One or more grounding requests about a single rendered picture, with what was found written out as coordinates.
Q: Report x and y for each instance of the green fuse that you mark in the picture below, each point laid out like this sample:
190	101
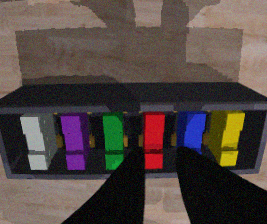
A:
112	129

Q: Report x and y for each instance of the black fuse block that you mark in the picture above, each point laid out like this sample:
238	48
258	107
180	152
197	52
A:
54	131

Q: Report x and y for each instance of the blue fuse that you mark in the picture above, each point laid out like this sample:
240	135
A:
190	129

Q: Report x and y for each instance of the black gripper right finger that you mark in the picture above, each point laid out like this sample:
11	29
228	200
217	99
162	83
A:
215	195

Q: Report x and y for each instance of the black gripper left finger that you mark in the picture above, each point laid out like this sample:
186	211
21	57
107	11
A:
121	199

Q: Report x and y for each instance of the red fuse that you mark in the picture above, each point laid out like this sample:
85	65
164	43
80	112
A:
152	138

